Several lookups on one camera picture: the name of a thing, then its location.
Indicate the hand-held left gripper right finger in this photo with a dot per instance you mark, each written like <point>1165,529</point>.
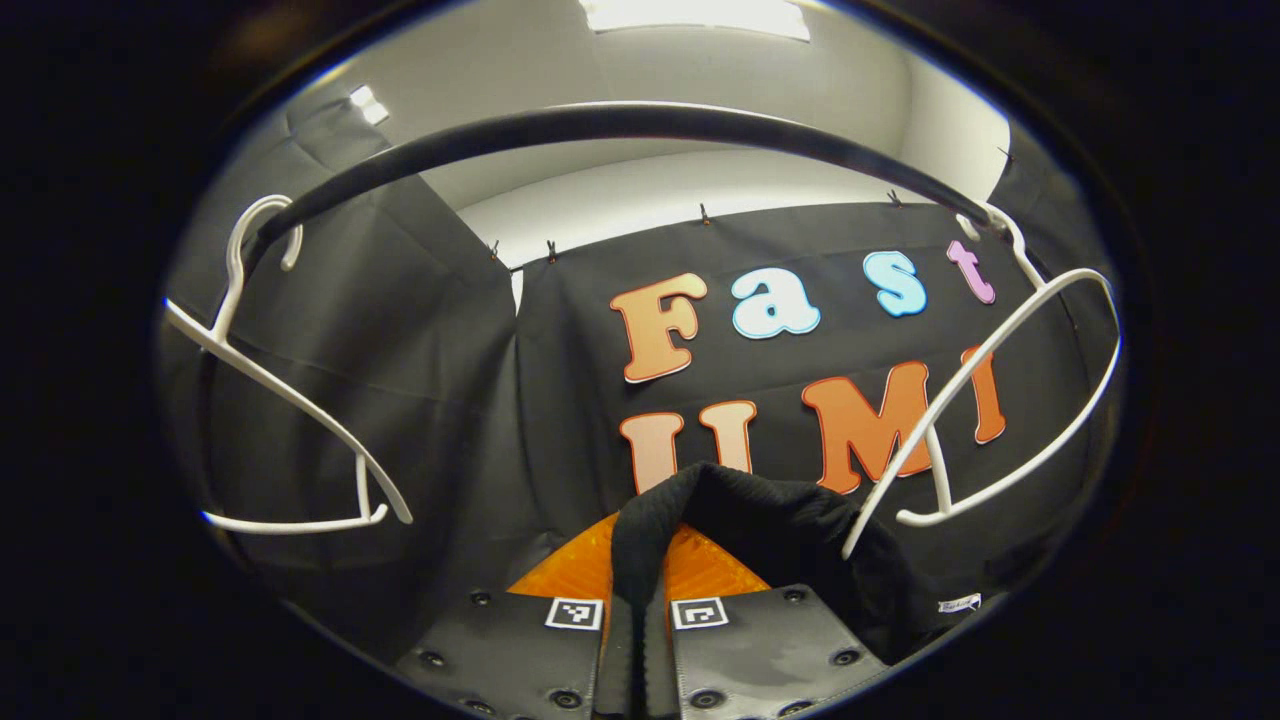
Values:
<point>760,655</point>

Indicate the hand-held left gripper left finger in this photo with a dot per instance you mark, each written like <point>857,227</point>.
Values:
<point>520,655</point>

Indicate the black knit jacket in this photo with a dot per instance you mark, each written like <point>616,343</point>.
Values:
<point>780,530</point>

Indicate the white plastic hanger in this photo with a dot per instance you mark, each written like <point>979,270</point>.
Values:
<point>1000,340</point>
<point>290,397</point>

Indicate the black backdrop cloth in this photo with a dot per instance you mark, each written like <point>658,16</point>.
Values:
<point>450,400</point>

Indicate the small ceiling light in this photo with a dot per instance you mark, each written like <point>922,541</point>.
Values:
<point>368,105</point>

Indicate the large ceiling light panel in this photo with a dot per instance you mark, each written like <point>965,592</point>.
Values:
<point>700,15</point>

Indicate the black clothes rail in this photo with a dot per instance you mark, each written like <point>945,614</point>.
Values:
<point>600,122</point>

